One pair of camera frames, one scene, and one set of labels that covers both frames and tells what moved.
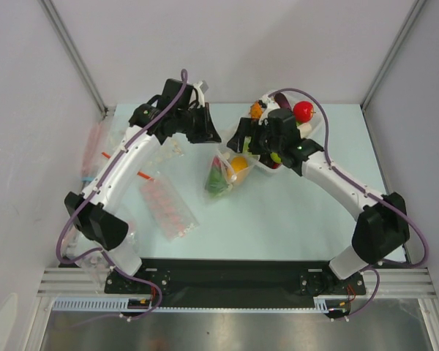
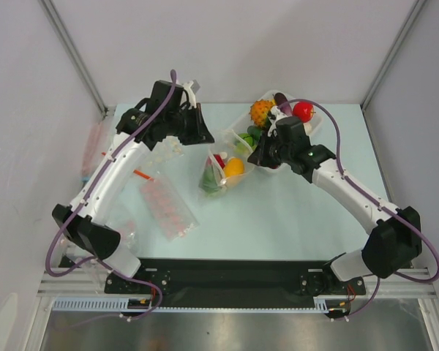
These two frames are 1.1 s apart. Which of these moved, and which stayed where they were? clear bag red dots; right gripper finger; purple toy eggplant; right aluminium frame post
Moved: right gripper finger
Stayed: clear bag red dots; purple toy eggplant; right aluminium frame post
